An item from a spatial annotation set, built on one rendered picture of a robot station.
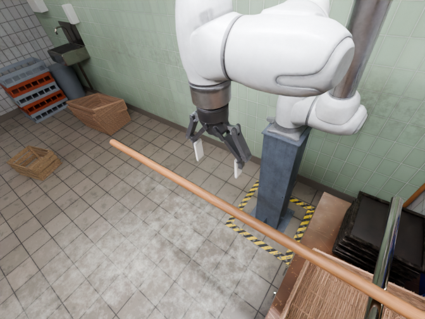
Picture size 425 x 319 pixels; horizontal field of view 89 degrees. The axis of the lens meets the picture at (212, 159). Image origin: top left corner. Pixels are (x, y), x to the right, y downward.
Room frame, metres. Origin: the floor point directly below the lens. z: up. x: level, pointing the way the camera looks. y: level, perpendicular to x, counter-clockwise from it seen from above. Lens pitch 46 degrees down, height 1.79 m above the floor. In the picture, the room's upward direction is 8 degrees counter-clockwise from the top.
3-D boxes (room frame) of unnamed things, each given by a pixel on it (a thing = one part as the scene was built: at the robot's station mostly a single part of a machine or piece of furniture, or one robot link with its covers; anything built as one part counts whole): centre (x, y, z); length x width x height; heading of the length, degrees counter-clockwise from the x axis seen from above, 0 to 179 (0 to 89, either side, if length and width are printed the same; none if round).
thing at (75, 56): (3.45, 1.86, 0.69); 0.46 x 0.36 x 0.94; 48
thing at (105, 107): (2.74, 1.47, 0.32); 0.56 x 0.49 x 0.28; 56
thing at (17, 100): (3.38, 2.64, 0.38); 0.60 x 0.40 x 0.15; 136
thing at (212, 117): (0.43, -0.02, 1.48); 0.08 x 0.07 x 0.09; 49
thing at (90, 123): (2.74, 1.48, 0.14); 0.56 x 0.49 x 0.28; 54
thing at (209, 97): (0.43, -0.02, 1.56); 0.09 x 0.09 x 0.06
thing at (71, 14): (3.31, 1.50, 1.28); 0.09 x 0.09 x 0.20; 48
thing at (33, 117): (3.39, 2.63, 0.08); 0.60 x 0.40 x 0.15; 140
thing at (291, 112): (0.92, -0.45, 1.17); 0.18 x 0.16 x 0.22; 46
